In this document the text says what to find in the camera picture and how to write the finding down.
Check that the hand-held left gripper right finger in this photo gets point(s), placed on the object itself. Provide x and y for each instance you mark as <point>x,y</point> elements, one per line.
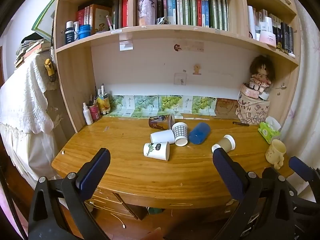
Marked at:
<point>228,175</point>

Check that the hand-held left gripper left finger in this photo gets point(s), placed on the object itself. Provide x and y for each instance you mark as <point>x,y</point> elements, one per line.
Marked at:
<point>93,172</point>

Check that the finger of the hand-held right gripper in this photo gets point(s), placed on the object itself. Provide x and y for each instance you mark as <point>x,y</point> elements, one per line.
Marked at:
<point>301,167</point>

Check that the tan cup with white rim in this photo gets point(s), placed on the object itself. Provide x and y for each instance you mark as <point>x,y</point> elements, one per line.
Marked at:
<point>226,143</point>

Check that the blue cup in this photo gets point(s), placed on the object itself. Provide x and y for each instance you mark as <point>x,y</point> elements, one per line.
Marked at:
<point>199,133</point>

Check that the grey checkered paper cup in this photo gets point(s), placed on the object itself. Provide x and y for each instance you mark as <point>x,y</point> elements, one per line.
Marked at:
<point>180,132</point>

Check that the white cup with leaf print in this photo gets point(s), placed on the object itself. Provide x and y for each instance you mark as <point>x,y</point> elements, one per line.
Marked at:
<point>156,150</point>

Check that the plain white paper cup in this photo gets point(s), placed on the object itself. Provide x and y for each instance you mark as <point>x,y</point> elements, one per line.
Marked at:
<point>162,136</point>

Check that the brown patterned paper cup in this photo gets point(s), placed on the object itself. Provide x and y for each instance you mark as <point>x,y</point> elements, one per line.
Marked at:
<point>160,122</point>

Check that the cream ceramic mug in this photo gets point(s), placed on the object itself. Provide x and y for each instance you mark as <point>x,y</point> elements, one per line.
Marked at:
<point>275,152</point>

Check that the wooden desk drawer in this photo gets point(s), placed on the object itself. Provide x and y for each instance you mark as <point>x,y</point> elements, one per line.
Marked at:
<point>117,203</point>

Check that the green tissue pack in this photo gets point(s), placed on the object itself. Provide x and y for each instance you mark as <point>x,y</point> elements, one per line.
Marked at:
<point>268,131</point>

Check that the black pen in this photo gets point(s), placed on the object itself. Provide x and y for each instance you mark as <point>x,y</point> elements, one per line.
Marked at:
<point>240,123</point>

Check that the white spray bottle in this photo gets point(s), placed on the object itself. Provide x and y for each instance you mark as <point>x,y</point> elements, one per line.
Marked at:
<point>87,116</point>

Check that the pink pen holder can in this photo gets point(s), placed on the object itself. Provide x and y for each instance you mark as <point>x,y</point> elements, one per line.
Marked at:
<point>95,112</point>

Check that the brown cardboard picture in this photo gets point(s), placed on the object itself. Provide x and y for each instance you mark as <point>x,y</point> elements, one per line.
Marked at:
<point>226,108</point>

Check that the letter print fabric basket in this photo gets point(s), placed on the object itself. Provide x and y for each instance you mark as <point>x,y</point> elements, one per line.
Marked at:
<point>252,111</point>

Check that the yellow pen holder can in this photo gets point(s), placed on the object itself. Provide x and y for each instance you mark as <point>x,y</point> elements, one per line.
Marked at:
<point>104,103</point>

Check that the white tape roll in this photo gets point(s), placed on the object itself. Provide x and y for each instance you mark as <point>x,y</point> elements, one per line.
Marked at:
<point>264,95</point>

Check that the pink round box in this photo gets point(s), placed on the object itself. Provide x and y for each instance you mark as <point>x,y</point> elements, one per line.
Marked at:
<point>250,92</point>

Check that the wooden bookshelf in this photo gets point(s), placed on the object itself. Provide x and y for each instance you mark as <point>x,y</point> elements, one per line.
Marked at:
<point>72,85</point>

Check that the grape print paper strip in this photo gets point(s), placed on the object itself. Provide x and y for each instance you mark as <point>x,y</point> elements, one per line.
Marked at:
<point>162,105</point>

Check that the rag doll with brown hair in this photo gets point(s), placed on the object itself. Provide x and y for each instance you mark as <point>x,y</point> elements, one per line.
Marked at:
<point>261,72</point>

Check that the white lace cloth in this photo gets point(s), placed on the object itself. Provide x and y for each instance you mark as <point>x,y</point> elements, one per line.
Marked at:
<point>22,97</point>

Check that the yellow hanging toy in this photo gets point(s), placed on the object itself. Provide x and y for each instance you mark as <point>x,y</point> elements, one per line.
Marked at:
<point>50,67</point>

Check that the clear plastic label holder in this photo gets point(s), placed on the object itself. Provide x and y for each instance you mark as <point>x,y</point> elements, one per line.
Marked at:
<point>126,45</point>

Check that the pink white box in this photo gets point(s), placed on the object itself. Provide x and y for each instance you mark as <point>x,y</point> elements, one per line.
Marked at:
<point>268,40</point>

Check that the stack of books and papers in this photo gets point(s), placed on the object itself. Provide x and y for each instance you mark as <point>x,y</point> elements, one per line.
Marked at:
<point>30,48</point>

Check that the row of boxes and bottles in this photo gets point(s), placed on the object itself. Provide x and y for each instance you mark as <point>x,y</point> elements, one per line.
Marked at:
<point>275,30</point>

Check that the dark blue bottle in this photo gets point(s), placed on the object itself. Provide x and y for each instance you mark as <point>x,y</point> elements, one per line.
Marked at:
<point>69,33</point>

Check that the blue jar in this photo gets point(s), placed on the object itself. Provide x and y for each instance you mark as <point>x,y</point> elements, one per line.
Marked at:
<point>85,31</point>

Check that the small white bottle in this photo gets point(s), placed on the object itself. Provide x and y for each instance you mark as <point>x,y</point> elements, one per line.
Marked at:
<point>76,31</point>

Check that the brown printed box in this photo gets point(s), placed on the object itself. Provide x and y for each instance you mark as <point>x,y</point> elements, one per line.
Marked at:
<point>100,17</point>

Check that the red box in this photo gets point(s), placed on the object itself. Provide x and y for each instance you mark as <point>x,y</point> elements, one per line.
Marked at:
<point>80,17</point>

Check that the green framed picture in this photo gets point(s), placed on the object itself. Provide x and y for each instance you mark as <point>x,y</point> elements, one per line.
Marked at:
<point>43,21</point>

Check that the row of books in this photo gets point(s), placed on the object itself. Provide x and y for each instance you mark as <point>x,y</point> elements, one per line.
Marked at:
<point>192,8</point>

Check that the floral cylinder tube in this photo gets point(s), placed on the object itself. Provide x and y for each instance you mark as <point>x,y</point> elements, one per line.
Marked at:
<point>146,6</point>

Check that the bear shaped wall clip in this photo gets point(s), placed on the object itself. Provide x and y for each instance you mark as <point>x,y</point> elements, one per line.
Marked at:
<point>197,69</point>

